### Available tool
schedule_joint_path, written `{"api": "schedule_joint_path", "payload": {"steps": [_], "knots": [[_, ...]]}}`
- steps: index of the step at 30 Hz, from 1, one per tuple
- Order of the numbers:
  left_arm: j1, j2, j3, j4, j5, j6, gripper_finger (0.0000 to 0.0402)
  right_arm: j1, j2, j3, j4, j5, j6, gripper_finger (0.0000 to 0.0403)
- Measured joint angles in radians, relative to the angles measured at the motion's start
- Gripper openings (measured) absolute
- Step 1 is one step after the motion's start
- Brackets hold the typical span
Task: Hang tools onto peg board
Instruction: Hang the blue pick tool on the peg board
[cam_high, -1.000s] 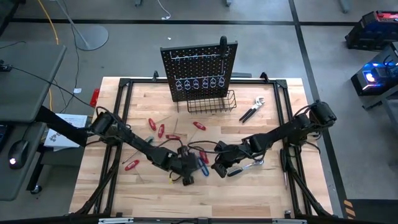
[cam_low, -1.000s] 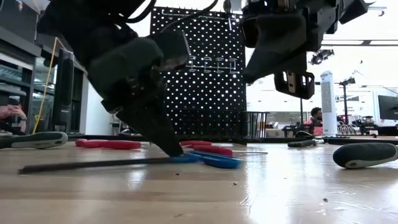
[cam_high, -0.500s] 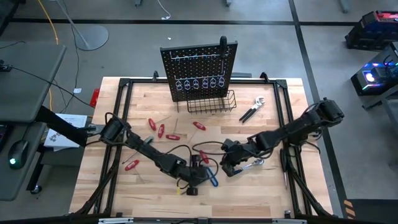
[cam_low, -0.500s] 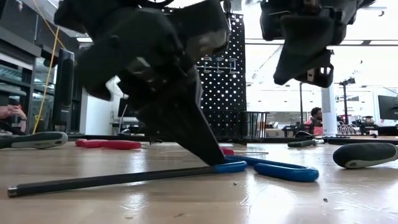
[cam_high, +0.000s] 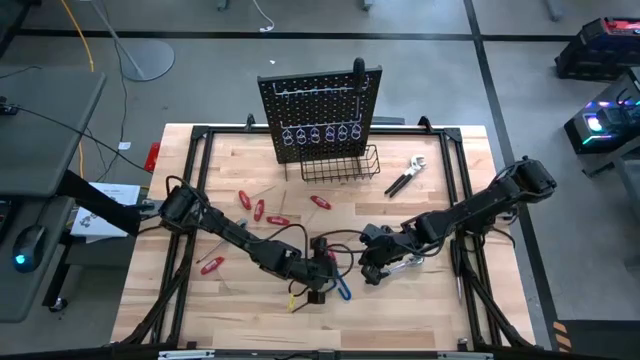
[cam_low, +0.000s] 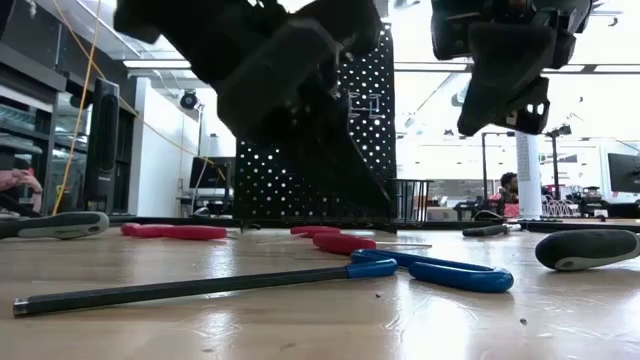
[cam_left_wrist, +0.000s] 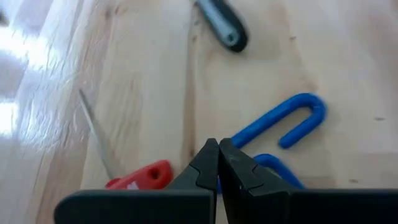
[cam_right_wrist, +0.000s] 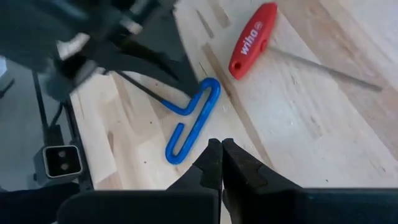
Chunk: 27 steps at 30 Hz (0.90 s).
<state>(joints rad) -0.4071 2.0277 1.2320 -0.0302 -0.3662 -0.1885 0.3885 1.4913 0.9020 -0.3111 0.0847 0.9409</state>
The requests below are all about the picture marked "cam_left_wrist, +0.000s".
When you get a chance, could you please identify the red T-handle hex key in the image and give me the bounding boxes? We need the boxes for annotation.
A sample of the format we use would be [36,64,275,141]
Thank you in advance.
[78,88,174,191]

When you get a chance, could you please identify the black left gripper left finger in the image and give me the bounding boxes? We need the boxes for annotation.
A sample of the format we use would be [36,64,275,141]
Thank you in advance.
[54,138,220,224]

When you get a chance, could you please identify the blue T-handle hex key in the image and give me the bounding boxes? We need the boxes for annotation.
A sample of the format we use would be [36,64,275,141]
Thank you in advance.
[216,92,328,191]

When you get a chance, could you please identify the ratchet wrench black grey handle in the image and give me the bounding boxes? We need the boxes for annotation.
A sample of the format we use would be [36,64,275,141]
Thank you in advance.
[194,0,249,53]

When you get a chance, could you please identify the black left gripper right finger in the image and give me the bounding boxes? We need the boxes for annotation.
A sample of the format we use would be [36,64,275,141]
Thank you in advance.
[219,138,398,224]

